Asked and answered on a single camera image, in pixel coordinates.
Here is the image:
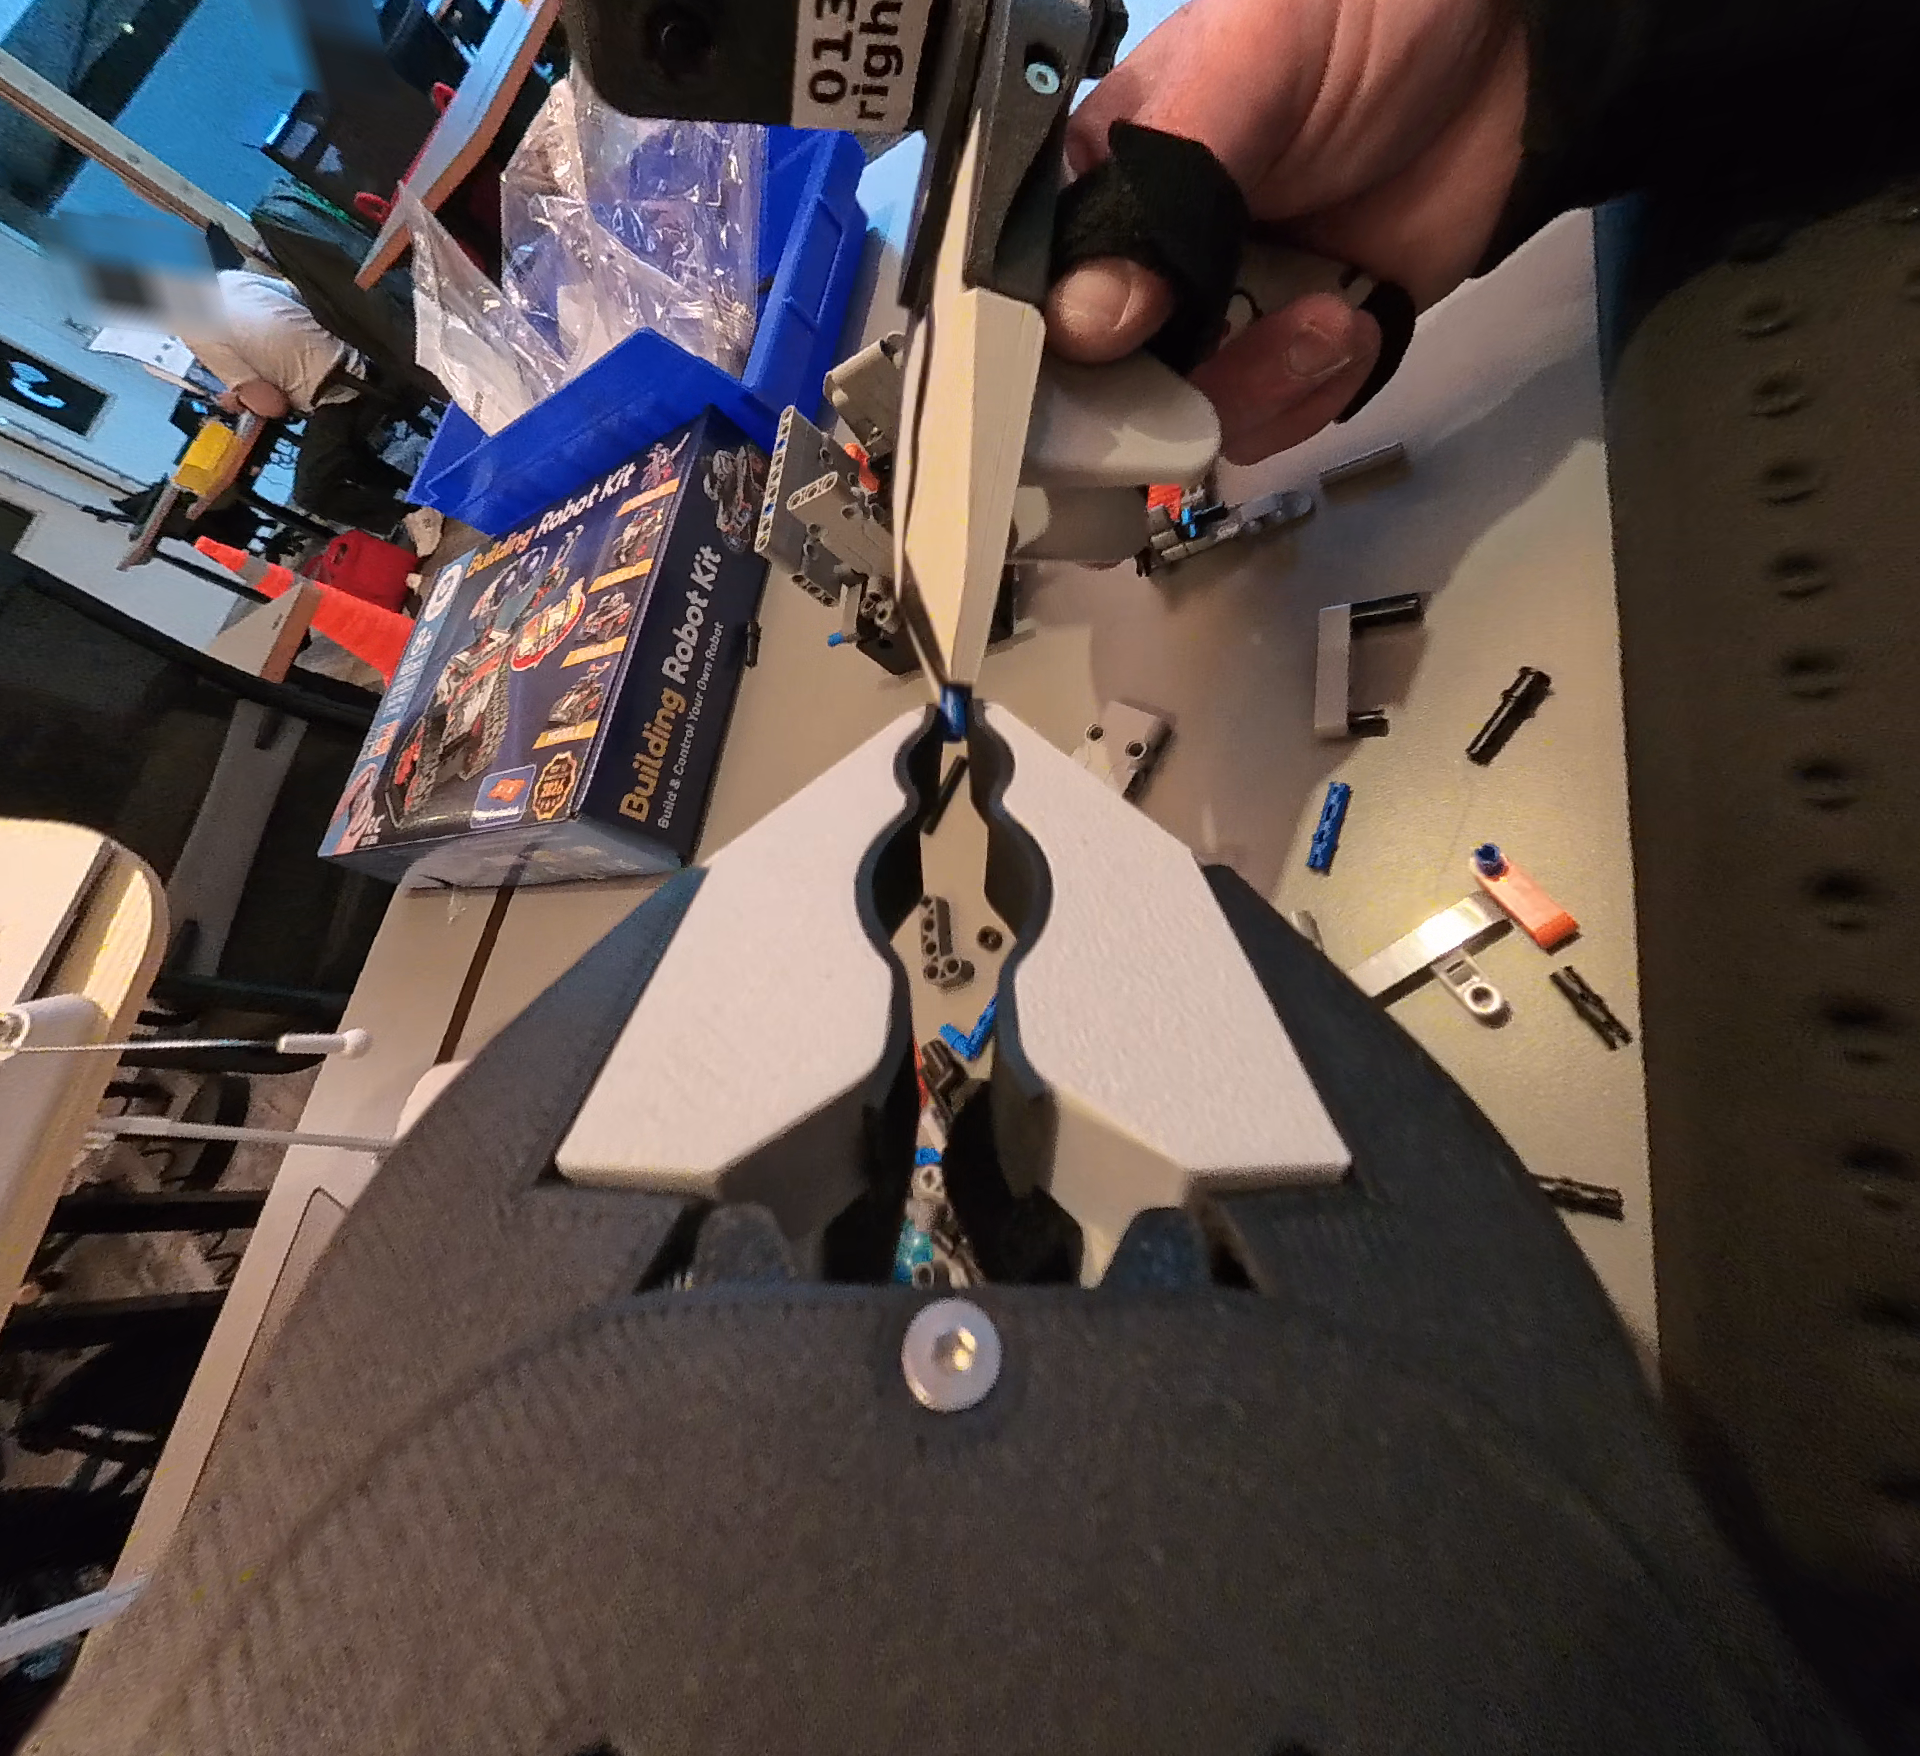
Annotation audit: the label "orange connector block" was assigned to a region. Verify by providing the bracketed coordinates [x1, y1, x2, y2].
[1469, 844, 1580, 952]

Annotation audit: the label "wooden background desk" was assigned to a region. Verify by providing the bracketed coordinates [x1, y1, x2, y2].
[353, 0, 572, 289]

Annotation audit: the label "person's right forearm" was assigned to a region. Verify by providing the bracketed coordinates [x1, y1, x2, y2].
[1477, 0, 1920, 289]

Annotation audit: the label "grey partly built model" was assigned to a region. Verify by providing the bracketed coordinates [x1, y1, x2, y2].
[757, 330, 1036, 678]

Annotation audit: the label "black short pin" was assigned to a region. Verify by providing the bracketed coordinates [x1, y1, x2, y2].
[1549, 963, 1633, 1050]

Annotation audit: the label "blue robot kit box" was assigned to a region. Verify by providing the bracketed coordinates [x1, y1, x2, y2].
[318, 414, 771, 879]

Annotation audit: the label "orange ribbed beam assembly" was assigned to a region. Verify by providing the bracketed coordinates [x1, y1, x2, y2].
[1139, 484, 1314, 576]

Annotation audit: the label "pile of small building parts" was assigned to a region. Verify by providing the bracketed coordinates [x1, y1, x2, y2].
[900, 992, 1007, 1284]

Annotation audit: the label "grey rectangular panel piece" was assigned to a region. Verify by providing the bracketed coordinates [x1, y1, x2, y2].
[1073, 704, 1176, 798]

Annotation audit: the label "dark grey angled beam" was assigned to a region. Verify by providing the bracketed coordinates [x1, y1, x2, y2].
[916, 893, 1011, 986]

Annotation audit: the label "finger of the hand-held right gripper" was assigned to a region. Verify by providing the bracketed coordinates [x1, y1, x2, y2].
[893, 111, 992, 581]
[904, 290, 1046, 687]

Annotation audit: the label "grey bracket frame piece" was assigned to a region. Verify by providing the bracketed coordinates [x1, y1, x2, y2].
[1314, 593, 1423, 741]

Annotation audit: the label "black office chair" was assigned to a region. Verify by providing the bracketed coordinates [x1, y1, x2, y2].
[245, 181, 452, 407]

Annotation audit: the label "person's right hand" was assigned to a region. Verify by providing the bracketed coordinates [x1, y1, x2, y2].
[1042, 0, 1534, 467]

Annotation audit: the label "clear plastic bags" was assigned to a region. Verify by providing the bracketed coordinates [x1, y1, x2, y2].
[408, 83, 783, 415]

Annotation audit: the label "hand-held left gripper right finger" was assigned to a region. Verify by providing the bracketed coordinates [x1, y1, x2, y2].
[966, 706, 1355, 1253]

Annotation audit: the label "white book stand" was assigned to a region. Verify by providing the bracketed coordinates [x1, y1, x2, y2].
[0, 818, 408, 1315]

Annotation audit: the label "red bag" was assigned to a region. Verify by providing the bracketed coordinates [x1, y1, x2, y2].
[307, 529, 421, 664]

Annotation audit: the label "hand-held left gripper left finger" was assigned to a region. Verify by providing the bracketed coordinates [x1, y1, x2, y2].
[555, 709, 943, 1253]

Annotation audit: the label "black long pin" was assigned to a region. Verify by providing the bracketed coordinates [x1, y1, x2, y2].
[1463, 666, 1550, 759]

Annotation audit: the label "blue plastic bin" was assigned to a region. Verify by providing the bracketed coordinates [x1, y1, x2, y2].
[408, 121, 872, 516]

